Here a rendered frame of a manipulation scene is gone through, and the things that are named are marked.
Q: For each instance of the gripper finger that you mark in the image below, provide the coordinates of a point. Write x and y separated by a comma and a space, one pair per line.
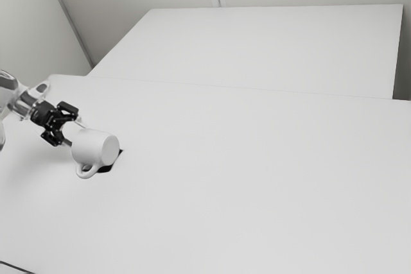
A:
67, 113
53, 136

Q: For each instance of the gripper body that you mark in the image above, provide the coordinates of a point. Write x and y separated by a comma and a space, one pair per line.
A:
41, 114

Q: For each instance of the white mug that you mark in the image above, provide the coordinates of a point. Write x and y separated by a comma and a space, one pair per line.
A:
93, 149

